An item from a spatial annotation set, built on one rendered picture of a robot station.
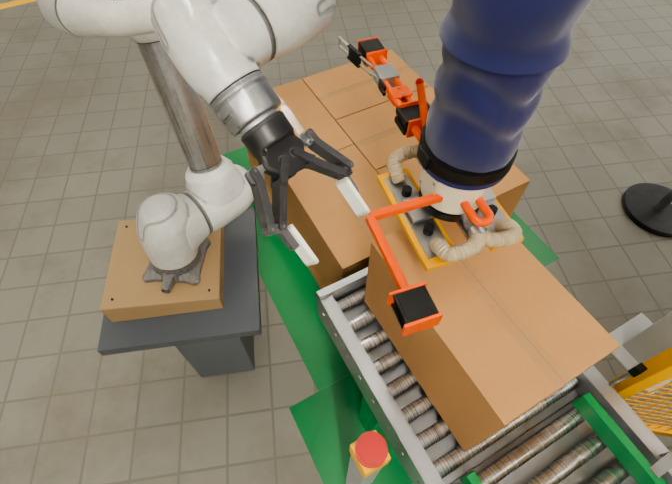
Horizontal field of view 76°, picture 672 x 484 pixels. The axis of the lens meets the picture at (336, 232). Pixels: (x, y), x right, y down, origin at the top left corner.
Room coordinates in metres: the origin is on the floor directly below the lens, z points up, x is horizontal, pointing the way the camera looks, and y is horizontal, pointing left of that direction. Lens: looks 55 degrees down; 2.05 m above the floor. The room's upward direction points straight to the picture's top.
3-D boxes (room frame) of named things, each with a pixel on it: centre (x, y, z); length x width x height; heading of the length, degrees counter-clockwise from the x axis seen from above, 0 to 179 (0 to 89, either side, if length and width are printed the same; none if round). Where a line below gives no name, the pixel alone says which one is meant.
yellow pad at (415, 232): (0.73, -0.22, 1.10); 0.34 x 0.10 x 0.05; 19
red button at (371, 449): (0.15, -0.08, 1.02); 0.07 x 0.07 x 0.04
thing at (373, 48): (1.33, -0.12, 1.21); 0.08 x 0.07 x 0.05; 19
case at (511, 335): (0.57, -0.43, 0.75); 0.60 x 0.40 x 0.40; 29
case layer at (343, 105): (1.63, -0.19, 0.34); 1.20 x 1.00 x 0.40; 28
